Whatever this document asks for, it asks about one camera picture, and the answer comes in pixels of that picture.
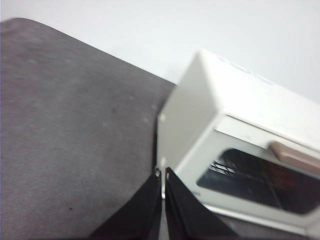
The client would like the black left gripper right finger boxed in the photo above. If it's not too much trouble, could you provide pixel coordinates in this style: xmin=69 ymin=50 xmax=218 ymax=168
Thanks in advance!
xmin=164 ymin=166 xmax=242 ymax=240

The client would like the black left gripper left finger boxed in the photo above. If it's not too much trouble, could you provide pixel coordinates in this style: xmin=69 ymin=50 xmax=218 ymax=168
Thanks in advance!
xmin=88 ymin=167 xmax=163 ymax=240

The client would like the oven door with beige handle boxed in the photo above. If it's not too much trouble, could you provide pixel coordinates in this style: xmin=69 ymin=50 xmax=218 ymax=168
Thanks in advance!
xmin=174 ymin=116 xmax=320 ymax=237

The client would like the white toaster oven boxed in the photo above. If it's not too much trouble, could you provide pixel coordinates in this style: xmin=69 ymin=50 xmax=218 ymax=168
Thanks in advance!
xmin=156 ymin=48 xmax=320 ymax=240

